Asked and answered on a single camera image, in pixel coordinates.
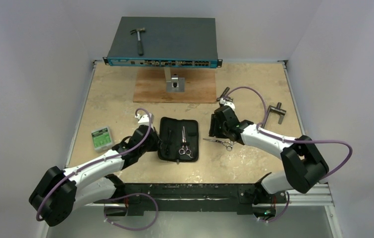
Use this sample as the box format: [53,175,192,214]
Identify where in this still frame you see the silver scissors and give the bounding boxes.
[178,126,193,158]
[203,138,235,151]

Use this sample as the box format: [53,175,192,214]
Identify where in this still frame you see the black zip tool case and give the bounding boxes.
[158,117,200,163]

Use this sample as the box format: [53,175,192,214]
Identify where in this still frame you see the black hair comb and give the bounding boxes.
[165,128,172,155]

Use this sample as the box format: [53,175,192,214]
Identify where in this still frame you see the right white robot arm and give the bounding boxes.
[209,106,329,202]

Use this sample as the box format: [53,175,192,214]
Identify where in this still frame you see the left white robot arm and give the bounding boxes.
[29,125,160,227]

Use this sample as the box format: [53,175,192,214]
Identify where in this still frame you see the green clear plastic box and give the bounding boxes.
[91,126,113,152]

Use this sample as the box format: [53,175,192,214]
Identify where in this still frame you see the brown wooden board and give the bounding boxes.
[133,67,216,103]

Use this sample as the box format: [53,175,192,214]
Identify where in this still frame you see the steel claw hammer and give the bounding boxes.
[130,27,146,56]

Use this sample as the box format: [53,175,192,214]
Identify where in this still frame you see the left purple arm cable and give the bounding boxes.
[36,108,152,222]

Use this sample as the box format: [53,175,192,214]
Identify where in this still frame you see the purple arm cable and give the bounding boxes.
[221,86,354,180]
[36,108,152,222]

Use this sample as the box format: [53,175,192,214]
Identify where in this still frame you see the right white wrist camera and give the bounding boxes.
[219,98,235,111]

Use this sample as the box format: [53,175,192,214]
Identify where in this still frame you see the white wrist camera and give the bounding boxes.
[135,113,154,126]
[219,98,235,111]

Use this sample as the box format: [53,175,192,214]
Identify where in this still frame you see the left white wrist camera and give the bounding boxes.
[135,113,154,126]

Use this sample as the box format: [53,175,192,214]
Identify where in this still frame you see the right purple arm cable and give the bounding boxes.
[221,86,354,180]

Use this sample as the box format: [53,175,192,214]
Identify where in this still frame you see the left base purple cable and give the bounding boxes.
[103,192,160,231]

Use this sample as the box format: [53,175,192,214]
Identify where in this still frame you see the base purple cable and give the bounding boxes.
[103,192,160,231]
[256,190,291,224]

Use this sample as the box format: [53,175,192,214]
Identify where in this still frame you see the large dark metal handle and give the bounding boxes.
[261,102,287,128]

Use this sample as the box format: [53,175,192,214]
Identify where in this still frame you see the grey metal stand bracket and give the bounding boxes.
[164,67,185,93]

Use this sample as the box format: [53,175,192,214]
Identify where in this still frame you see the blue rack network switch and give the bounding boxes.
[103,16,223,68]

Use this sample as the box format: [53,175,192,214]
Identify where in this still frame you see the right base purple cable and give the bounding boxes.
[256,190,291,224]

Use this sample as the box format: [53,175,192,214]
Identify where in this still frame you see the aluminium table frame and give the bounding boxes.
[39,59,343,238]

